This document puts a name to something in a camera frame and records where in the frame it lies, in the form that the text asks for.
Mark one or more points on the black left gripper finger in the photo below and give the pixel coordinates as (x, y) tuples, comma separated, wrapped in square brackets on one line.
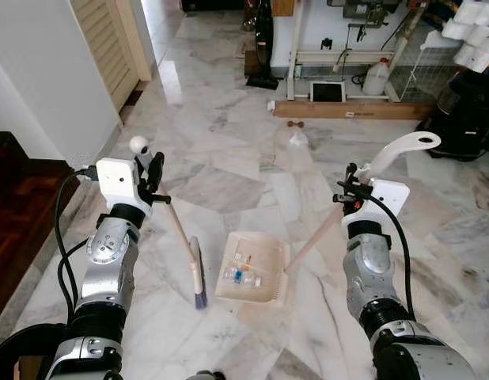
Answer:
[(142, 169), (156, 166)]

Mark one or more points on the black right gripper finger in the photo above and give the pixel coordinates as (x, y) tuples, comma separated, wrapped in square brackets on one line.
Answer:
[(343, 195), (353, 174)]

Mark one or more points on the beige broom with purple bristles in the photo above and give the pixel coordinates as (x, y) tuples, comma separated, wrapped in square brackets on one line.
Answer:
[(195, 269)]

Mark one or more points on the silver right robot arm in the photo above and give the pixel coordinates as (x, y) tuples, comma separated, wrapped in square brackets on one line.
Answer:
[(367, 269)]

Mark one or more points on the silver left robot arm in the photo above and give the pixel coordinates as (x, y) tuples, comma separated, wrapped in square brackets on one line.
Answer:
[(110, 253)]

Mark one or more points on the black round floor appliance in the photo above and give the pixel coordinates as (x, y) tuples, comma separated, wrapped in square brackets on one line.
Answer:
[(466, 119)]

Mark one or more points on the long wooden plank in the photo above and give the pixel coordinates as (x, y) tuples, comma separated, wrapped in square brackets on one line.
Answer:
[(355, 110)]

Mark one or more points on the clear plastic bottle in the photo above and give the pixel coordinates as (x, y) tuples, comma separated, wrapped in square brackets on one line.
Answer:
[(296, 141)]

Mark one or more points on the small red dumbbell-shaped item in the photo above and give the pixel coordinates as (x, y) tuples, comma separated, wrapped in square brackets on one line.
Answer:
[(294, 124)]

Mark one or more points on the white-framed tablet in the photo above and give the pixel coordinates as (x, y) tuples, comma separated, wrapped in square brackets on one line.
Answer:
[(327, 92)]

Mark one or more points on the white plastic jug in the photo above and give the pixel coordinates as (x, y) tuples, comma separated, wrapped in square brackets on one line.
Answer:
[(377, 79)]

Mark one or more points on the small clear blue-capped bottle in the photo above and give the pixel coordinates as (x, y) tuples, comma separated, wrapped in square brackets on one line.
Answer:
[(238, 275)]

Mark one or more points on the beige wooden louvre door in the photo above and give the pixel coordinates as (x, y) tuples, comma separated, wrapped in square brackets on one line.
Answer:
[(110, 39)]

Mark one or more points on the black upright vacuum cleaner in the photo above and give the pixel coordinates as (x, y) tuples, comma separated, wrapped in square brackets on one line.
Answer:
[(264, 47)]

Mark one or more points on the black robot foot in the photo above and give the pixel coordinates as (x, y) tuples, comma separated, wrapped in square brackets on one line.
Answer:
[(206, 375)]

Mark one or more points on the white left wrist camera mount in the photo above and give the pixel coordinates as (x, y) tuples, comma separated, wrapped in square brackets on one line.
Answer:
[(118, 182)]

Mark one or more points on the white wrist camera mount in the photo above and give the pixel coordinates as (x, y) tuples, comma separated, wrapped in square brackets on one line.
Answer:
[(389, 196), (118, 182)]

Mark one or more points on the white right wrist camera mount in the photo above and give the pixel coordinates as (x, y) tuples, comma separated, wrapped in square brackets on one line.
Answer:
[(389, 196)]

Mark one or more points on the white metal table frame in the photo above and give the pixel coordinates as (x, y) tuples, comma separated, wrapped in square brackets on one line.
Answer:
[(294, 47)]

